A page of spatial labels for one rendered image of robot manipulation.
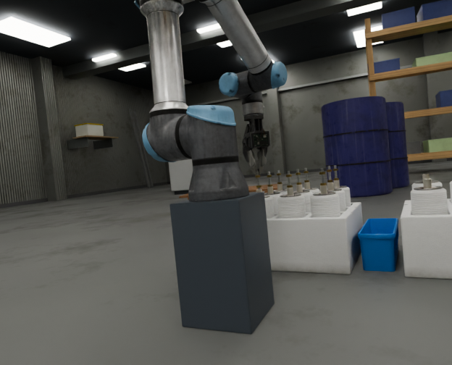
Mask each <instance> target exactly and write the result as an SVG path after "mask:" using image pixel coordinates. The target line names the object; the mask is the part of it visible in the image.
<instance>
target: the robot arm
mask: <svg viewBox="0 0 452 365"><path fill-rule="evenodd" d="M199 2H201V3H204V4H206V5H207V7H208V8H209V10H210V12H211V13H212V14H213V16H214V18H215V20H216V21H217V22H218V24H219V26H220V27H221V28H222V30H223V32H224V33H225V35H226V36H227V38H228V39H229V41H230V42H231V44H232V45H233V47H234V49H235V50H236V51H237V53H238V55H239V56H240V58H241V59H242V60H243V63H244V64H245V65H246V67H247V68H248V70H247V71H244V72H239V73H237V74H235V73H233V72H226V73H225V74H223V75H222V77H221V78H220V79H219V90H220V91H221V93H222V94H224V95H226V96H229V97H236V98H241V100H242V109H243V116H244V121H249V124H247V125H246V130H245V133H244V136H243V141H242V144H243V155H244V157H245V159H246V162H247V163H248V165H249V167H250V169H251V171H252V172H253V173H254V174H255V175H256V168H255V158H254V157H255V155H254V152H253V151H252V149H253V148H257V149H258V150H259V151H258V152H257V153H256V156H257V158H258V163H257V164H258V169H257V170H258V172H259V175H260V174H261V172H262V170H263V168H264V165H265V164H266V163H267V159H266V155H267V147H268V146H270V140H268V138H269V131H264V129H263V127H262V120H263V119H264V115H263V113H264V110H263V109H264V106H263V101H262V93H261V92H262V91H265V90H269V89H275V88H278V87H280V86H282V85H284V84H285V83H286V81H287V78H288V74H287V70H286V67H285V65H284V64H283V63H282V62H273V61H272V60H271V58H270V56H269V54H268V53H267V50H266V49H265V47H264V46H263V44H262V42H261V41H260V39H259V37H258V35H257V34H256V32H255V30H254V28H253V27H252V25H251V23H250V22H249V20H248V18H247V16H246V14H245V13H244V11H243V9H242V8H241V6H240V4H239V3H238V0H199ZM134 3H135V5H136V6H137V7H138V8H139V9H140V10H141V14H142V15H143V16H145V17H146V18H147V26H148V42H149V51H150V60H151V76H152V85H153V94H154V108H153V109H152V110H151V111H150V112H149V117H150V123H148V124H147V125H146V126H145V129H143V134H142V139H143V144H144V147H145V149H146V151H147V152H148V154H150V155H151V156H152V158H154V159H155V160H157V161H162V162H167V161H168V162H175V161H181V160H187V159H192V163H193V173H192V177H191V183H190V187H189V191H188V197H189V201H219V200H226V199H232V198H241V197H245V196H249V191H248V185H247V182H246V180H245V177H244V176H243V173H242V171H241V169H240V165H239V159H238V144H237V136H236V128H235V126H236V122H235V117H234V112H233V110H232V109H231V108H230V107H228V106H217V105H196V106H187V104H186V100H185V83H184V75H183V58H182V49H181V40H180V23H179V16H180V15H181V14H182V13H183V11H184V7H183V0H135V2H134Z"/></svg>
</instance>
